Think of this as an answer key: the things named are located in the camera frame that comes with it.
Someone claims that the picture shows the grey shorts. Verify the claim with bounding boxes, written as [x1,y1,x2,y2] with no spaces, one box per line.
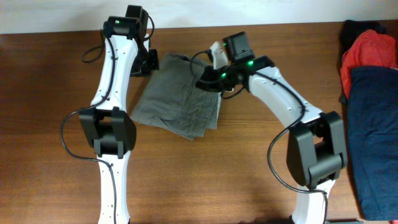
[131,54,221,140]

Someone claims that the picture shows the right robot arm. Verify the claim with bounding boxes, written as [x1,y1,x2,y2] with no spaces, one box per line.
[192,56,348,223]

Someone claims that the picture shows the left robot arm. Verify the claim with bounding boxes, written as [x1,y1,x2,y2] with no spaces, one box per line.
[79,16,159,223]

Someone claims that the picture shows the black garment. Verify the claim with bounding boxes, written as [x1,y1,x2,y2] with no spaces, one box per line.
[339,20,387,54]

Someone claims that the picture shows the navy blue garment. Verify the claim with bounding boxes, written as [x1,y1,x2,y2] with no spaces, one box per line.
[347,67,397,221]

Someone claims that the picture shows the red garment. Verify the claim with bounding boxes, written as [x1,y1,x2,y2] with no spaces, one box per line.
[340,29,397,98]

